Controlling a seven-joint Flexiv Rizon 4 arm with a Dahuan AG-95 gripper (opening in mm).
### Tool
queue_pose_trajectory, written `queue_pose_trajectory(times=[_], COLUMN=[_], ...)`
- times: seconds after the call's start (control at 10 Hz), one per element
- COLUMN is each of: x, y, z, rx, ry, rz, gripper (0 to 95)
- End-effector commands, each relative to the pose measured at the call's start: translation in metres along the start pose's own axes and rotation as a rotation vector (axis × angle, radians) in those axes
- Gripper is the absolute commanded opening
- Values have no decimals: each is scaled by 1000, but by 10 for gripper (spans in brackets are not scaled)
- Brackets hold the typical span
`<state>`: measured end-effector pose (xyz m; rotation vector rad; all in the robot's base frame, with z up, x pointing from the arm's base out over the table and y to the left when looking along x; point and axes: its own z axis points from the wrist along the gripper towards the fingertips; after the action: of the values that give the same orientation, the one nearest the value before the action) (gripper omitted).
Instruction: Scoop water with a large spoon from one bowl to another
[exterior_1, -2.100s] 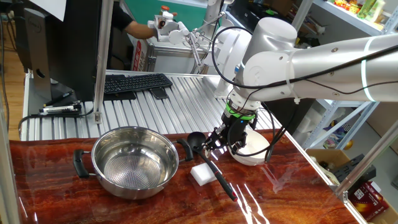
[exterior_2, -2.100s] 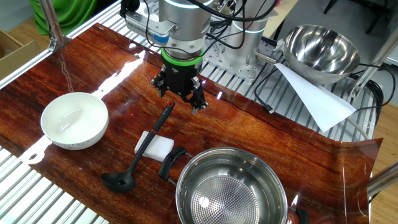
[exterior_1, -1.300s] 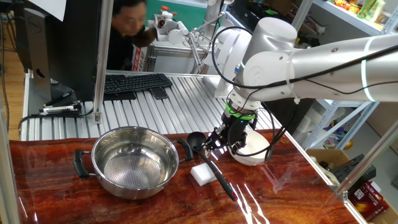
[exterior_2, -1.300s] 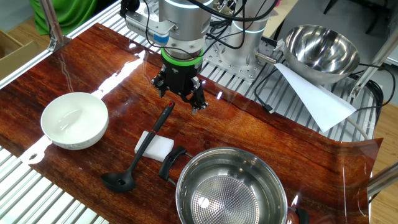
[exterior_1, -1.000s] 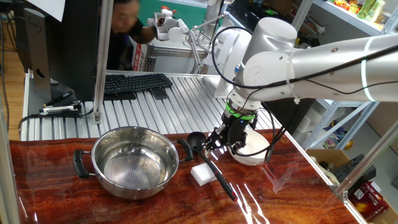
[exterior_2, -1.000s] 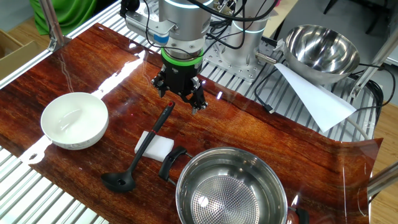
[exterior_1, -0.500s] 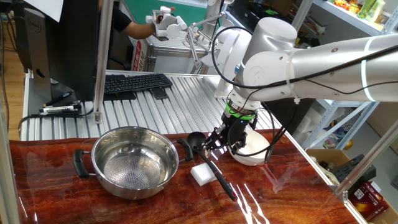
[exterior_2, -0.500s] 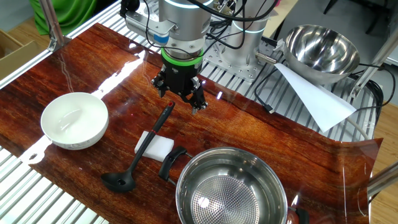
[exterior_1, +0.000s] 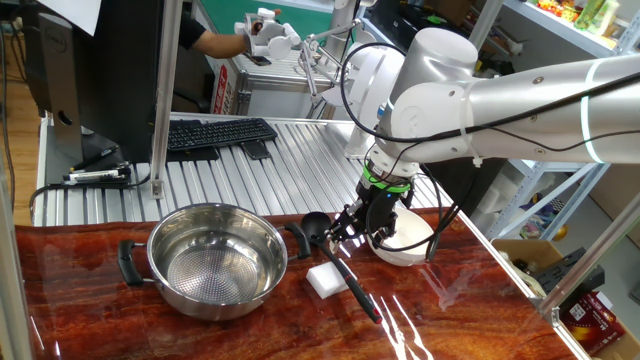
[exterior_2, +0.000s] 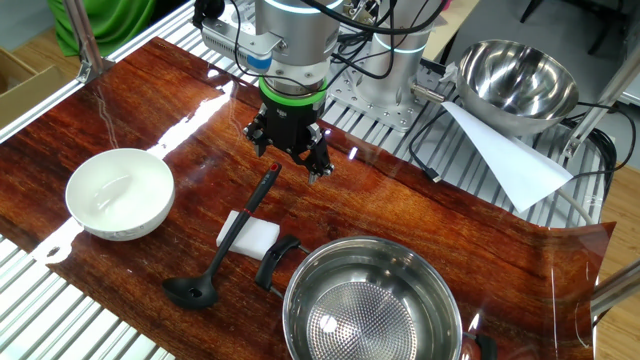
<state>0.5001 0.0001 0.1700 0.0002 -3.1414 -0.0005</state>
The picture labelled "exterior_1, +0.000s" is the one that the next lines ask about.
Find black flat pad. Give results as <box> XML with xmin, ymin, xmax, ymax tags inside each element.
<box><xmin>166</xmin><ymin>147</ymin><xmax>221</xmax><ymax>163</ymax></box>

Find red brown woodgrain mat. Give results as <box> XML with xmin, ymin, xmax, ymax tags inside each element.
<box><xmin>14</xmin><ymin>207</ymin><xmax>581</xmax><ymax>360</ymax></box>

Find black pen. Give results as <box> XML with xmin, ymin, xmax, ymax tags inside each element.
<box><xmin>69</xmin><ymin>144</ymin><xmax>121</xmax><ymax>174</ymax></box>

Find white haptic teleoperation device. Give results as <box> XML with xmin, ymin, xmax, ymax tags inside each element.
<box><xmin>233</xmin><ymin>7</ymin><xmax>407</xmax><ymax>160</ymax></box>

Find white sponge block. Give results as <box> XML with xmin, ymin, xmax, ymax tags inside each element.
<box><xmin>305</xmin><ymin>260</ymin><xmax>357</xmax><ymax>300</ymax></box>

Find tan cardboard box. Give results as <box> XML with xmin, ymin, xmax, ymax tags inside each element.
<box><xmin>594</xmin><ymin>324</ymin><xmax>640</xmax><ymax>360</ymax></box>

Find black computer keyboard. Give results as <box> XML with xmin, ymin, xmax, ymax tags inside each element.
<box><xmin>167</xmin><ymin>117</ymin><xmax>279</xmax><ymax>152</ymax></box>

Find open cardboard box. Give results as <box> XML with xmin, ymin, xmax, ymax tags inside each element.
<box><xmin>492</xmin><ymin>238</ymin><xmax>566</xmax><ymax>301</ymax></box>

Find green partition board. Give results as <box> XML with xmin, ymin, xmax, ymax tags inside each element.
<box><xmin>199</xmin><ymin>0</ymin><xmax>335</xmax><ymax>51</ymax></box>

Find black ladle red tip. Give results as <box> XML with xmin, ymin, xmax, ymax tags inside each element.
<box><xmin>300</xmin><ymin>211</ymin><xmax>384</xmax><ymax>325</ymax></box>

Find colourful toy fruits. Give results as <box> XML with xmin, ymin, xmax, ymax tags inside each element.
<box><xmin>537</xmin><ymin>0</ymin><xmax>577</xmax><ymax>22</ymax></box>

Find colourful cloth bag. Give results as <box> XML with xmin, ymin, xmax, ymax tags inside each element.
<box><xmin>518</xmin><ymin>192</ymin><xmax>569</xmax><ymax>242</ymax></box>

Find black table cable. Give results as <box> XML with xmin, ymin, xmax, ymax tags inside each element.
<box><xmin>28</xmin><ymin>172</ymin><xmax>152</xmax><ymax>225</ymax></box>

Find black equipment case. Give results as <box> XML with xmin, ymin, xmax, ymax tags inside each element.
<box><xmin>362</xmin><ymin>0</ymin><xmax>474</xmax><ymax>51</ymax></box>

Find white paper sheet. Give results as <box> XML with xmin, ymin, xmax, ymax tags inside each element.
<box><xmin>37</xmin><ymin>0</ymin><xmax>104</xmax><ymax>37</ymax></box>

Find green wrist adapter ring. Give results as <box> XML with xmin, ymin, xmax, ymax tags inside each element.
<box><xmin>362</xmin><ymin>160</ymin><xmax>412</xmax><ymax>194</ymax></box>

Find silver aluminium case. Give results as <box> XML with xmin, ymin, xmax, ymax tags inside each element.
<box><xmin>208</xmin><ymin>48</ymin><xmax>351</xmax><ymax>120</ymax></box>

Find white ceramic bowl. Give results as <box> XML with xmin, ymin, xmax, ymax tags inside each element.
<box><xmin>366</xmin><ymin>202</ymin><xmax>435</xmax><ymax>267</ymax></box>

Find black cabinet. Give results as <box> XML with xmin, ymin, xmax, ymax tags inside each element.
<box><xmin>423</xmin><ymin>157</ymin><xmax>510</xmax><ymax>217</ymax></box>

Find green plastic bottle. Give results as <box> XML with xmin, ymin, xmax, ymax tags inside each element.
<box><xmin>573</xmin><ymin>0</ymin><xmax>607</xmax><ymax>32</ymax></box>

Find white foam packaging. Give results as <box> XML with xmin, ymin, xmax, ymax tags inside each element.
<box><xmin>469</xmin><ymin>172</ymin><xmax>524</xmax><ymax>236</ymax></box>

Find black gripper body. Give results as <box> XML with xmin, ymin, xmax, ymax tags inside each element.
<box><xmin>355</xmin><ymin>178</ymin><xmax>412</xmax><ymax>236</ymax></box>

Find person black t-shirt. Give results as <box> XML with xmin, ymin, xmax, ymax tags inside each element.
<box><xmin>177</xmin><ymin>12</ymin><xmax>207</xmax><ymax>51</ymax></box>

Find stainless steel pot black handles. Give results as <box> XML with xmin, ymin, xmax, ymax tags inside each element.
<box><xmin>117</xmin><ymin>202</ymin><xmax>312</xmax><ymax>322</ymax></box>

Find white marker pen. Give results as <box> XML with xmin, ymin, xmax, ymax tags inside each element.
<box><xmin>62</xmin><ymin>168</ymin><xmax>132</xmax><ymax>184</ymax></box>

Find grey metal column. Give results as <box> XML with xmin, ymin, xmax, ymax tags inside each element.
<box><xmin>324</xmin><ymin>0</ymin><xmax>360</xmax><ymax>56</ymax></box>

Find black computer monitor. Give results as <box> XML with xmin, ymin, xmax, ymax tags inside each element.
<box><xmin>19</xmin><ymin>0</ymin><xmax>166</xmax><ymax>165</ymax></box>

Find white metal shelf rack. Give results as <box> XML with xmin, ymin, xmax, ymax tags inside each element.
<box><xmin>499</xmin><ymin>0</ymin><xmax>640</xmax><ymax>242</ymax></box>

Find pale green bottle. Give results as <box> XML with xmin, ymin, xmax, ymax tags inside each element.
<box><xmin>589</xmin><ymin>0</ymin><xmax>621</xmax><ymax>37</ymax></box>

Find aluminium frame post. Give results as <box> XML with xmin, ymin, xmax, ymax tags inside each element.
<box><xmin>0</xmin><ymin>159</ymin><xmax>32</xmax><ymax>360</ymax></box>
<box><xmin>149</xmin><ymin>0</ymin><xmax>184</xmax><ymax>200</ymax></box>
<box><xmin>467</xmin><ymin>0</ymin><xmax>506</xmax><ymax>51</ymax></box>
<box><xmin>537</xmin><ymin>192</ymin><xmax>640</xmax><ymax>326</ymax></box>

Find red printed box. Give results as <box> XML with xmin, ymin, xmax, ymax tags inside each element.
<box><xmin>559</xmin><ymin>292</ymin><xmax>627</xmax><ymax>356</ymax></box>

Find aluminium frame rail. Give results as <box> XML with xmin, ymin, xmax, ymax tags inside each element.
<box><xmin>449</xmin><ymin>207</ymin><xmax>594</xmax><ymax>360</ymax></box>

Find black plastic part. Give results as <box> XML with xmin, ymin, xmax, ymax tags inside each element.
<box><xmin>529</xmin><ymin>247</ymin><xmax>606</xmax><ymax>296</ymax></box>

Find person bare forearm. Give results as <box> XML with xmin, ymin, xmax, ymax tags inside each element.
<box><xmin>192</xmin><ymin>28</ymin><xmax>251</xmax><ymax>60</ymax></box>

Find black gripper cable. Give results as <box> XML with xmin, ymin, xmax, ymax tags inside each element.
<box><xmin>364</xmin><ymin>144</ymin><xmax>454</xmax><ymax>264</ymax></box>

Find silver monitor stand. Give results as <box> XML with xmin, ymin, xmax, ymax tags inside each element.
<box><xmin>38</xmin><ymin>12</ymin><xmax>85</xmax><ymax>162</ymax></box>

